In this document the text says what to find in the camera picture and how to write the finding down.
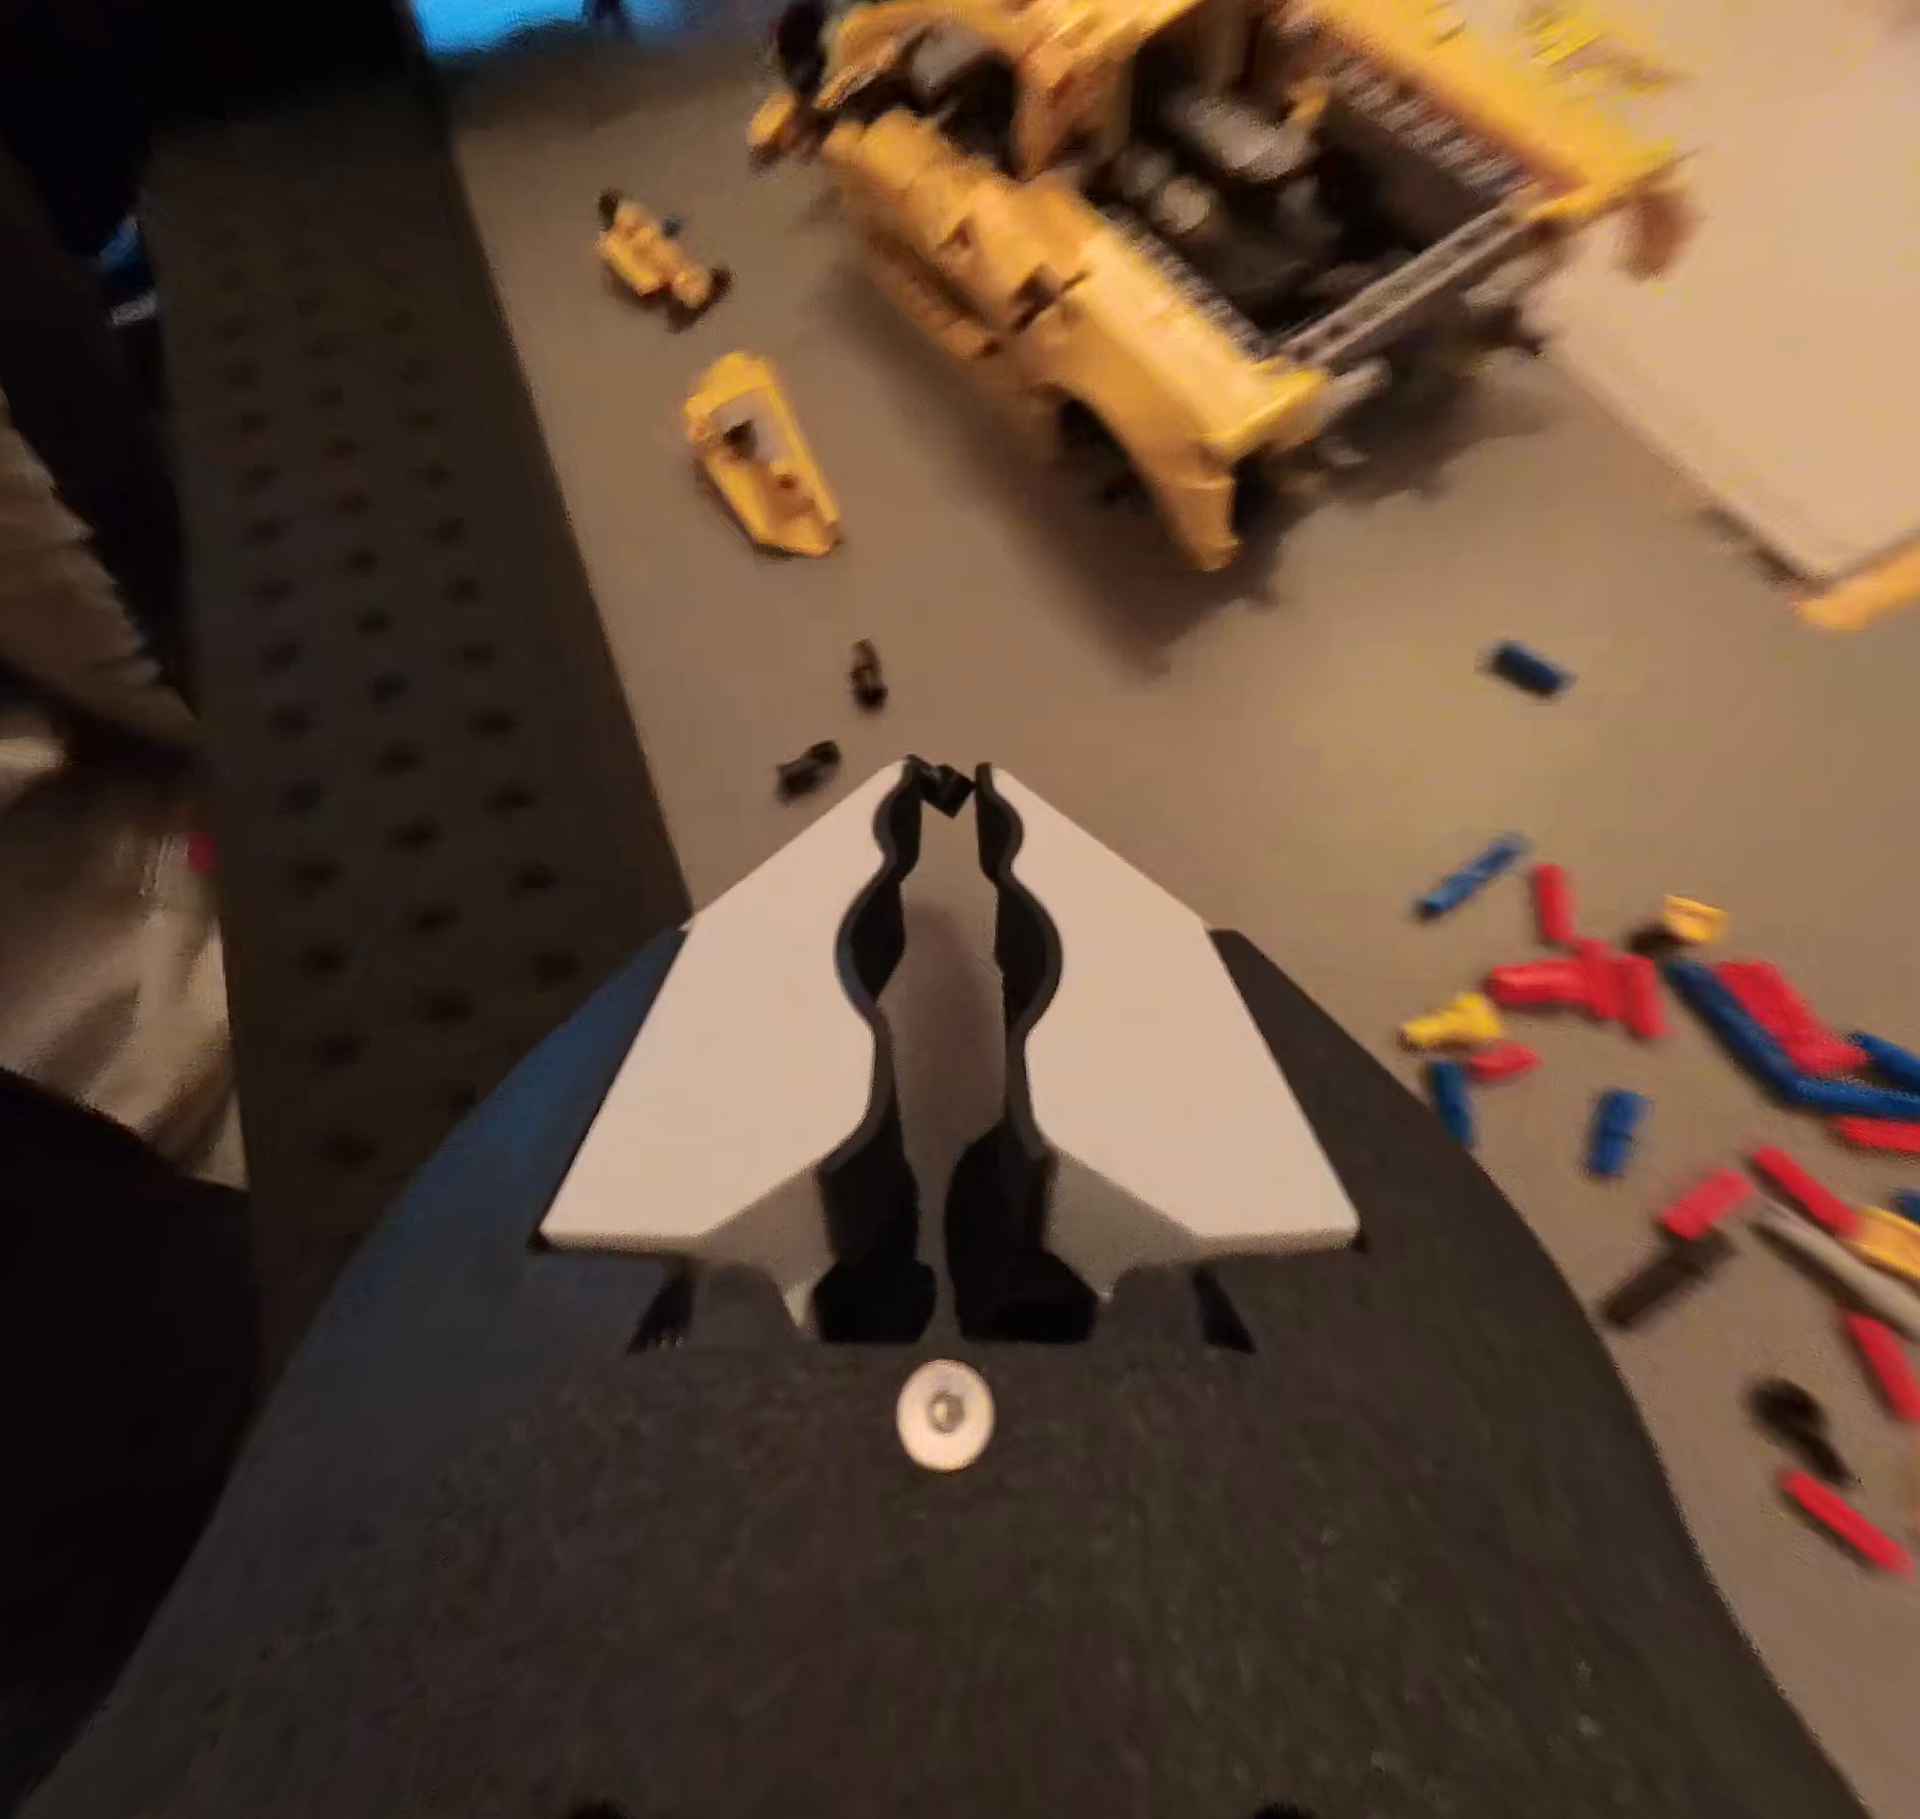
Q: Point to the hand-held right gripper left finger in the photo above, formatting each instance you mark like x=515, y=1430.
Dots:
x=705, y=1100

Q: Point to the red printed label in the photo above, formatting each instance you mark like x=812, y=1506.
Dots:
x=203, y=856

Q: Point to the small black brick pin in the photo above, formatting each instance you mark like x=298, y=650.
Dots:
x=945, y=792
x=811, y=770
x=866, y=676

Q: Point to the yellow brick car model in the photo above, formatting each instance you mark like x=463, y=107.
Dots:
x=1170, y=394

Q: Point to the grey desk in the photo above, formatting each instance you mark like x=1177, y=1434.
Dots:
x=1201, y=740

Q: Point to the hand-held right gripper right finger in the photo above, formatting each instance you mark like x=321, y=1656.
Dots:
x=1185, y=1100

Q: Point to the building instruction booklet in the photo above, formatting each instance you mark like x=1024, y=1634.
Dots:
x=1800, y=274

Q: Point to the person's legs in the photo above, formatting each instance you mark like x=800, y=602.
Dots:
x=104, y=1400

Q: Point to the pile of coloured brick pins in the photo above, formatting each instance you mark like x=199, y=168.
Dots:
x=1590, y=982

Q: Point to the yellow brick link arm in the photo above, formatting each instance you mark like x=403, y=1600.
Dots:
x=653, y=258

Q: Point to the small yellow brick subassembly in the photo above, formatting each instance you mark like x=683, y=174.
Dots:
x=780, y=498

